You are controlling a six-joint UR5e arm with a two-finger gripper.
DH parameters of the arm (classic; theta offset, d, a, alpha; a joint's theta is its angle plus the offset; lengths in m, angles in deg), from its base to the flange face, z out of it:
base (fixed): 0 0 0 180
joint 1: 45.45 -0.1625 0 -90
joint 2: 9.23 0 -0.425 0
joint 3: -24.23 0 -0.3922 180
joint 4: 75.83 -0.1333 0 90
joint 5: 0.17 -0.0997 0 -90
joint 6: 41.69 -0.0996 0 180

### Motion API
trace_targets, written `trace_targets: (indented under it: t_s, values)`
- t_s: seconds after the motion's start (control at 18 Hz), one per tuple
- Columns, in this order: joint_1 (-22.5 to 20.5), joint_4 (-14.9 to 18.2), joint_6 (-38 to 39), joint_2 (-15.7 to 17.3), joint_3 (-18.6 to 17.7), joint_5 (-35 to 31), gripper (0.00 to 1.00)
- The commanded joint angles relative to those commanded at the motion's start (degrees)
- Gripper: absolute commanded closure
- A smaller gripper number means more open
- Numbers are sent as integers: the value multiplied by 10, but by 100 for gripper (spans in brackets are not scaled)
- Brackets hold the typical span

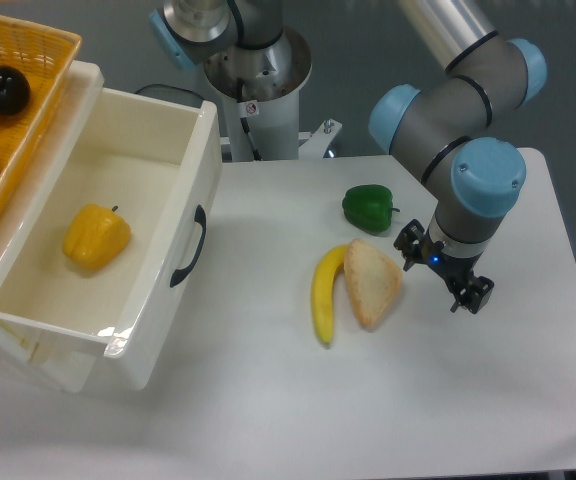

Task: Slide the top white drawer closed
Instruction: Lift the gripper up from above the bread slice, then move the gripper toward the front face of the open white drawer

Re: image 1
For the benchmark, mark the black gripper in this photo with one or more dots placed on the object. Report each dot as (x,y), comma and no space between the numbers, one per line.
(470,292)

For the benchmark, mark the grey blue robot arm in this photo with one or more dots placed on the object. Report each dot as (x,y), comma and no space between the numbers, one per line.
(436,135)

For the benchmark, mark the white drawer cabinet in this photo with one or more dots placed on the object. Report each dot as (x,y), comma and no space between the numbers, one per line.
(46,335)

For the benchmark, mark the bread slice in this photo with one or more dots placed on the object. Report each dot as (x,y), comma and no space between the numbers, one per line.
(373,282)

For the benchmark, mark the green bell pepper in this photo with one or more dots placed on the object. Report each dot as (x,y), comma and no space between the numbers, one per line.
(369,207)

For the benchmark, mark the yellow banana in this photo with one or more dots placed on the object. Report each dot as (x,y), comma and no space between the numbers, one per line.
(321,293)

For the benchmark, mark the yellow bell pepper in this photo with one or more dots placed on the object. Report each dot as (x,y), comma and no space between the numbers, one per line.
(96,235)

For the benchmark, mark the orange woven basket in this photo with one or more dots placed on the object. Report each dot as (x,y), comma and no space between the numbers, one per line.
(34,60)

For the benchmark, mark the black round fruit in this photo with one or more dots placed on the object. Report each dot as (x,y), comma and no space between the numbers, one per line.
(15,91)

